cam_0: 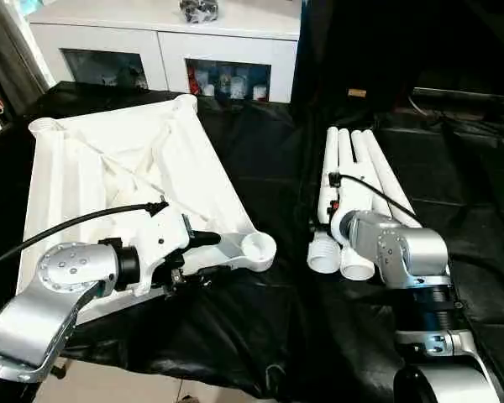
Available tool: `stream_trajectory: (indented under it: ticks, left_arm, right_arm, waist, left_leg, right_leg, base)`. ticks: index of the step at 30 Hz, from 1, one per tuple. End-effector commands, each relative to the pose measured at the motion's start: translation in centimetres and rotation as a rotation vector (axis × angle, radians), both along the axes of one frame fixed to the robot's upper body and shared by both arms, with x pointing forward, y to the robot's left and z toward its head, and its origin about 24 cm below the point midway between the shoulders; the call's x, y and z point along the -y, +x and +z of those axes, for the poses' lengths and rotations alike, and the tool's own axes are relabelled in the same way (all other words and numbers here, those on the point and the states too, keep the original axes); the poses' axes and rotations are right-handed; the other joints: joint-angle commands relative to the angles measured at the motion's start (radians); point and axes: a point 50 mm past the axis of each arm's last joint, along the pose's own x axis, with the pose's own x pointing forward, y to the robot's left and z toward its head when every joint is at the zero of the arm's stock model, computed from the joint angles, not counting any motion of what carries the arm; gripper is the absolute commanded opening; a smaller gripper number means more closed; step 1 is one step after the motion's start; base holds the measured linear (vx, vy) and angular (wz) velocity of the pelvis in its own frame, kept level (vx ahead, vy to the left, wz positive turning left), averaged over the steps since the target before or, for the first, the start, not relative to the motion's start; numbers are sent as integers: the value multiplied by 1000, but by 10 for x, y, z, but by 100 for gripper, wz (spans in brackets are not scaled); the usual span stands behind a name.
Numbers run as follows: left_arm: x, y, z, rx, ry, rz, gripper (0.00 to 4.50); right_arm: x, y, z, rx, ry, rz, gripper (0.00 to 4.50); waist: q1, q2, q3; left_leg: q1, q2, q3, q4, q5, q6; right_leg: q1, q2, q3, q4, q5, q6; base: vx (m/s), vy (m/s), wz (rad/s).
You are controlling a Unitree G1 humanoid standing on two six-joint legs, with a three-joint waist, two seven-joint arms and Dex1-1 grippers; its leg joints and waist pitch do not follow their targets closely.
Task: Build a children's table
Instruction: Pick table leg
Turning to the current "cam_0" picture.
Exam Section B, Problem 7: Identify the white sideboard cabinet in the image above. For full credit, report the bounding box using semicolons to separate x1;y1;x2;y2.
27;0;303;103

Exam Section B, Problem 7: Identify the black plastic mat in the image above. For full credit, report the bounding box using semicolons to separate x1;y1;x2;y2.
0;81;504;403

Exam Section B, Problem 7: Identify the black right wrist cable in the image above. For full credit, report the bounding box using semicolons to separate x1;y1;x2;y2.
328;172;421;228

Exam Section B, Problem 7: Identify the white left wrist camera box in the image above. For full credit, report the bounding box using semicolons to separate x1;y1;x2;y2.
122;206;192;295

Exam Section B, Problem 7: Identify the grey crumpled object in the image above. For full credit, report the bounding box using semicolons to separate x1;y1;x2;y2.
179;0;219;24

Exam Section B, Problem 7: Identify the white plastic table leg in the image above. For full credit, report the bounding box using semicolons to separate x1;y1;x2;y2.
307;126;341;274
350;130;396;215
336;128;376;280
361;128;421;228

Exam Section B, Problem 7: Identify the white plastic table top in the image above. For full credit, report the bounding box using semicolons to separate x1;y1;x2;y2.
17;94;278;324

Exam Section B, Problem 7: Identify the black low shelf board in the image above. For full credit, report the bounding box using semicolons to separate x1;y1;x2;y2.
412;84;504;106

